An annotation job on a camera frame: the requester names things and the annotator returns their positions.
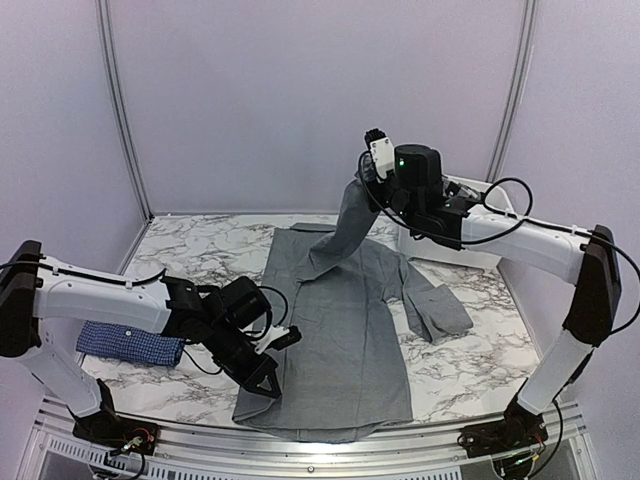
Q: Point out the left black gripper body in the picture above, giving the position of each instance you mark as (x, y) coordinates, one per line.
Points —
(221, 346)

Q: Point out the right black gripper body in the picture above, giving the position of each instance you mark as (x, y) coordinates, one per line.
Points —
(399, 203)

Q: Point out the grey long sleeve shirt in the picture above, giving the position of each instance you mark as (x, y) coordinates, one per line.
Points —
(346, 376)

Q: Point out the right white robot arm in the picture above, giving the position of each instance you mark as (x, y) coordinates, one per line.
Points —
(584, 258)

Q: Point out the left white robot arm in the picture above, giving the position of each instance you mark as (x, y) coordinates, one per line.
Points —
(35, 287)

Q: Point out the folded blue checkered shirt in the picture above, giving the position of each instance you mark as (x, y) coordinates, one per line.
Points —
(129, 344)

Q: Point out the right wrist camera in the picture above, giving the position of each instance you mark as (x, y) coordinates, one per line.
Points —
(382, 152)

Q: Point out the right aluminium wall post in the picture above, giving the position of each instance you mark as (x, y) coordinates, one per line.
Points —
(516, 89)

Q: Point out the aluminium wall post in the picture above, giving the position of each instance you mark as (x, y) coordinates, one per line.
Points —
(117, 99)
(516, 89)

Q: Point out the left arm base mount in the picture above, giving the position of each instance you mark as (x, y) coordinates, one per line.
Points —
(107, 428)

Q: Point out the aluminium front frame rail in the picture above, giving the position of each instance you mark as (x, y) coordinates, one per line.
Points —
(191, 451)

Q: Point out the left aluminium wall post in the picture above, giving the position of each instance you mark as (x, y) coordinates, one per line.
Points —
(117, 99)

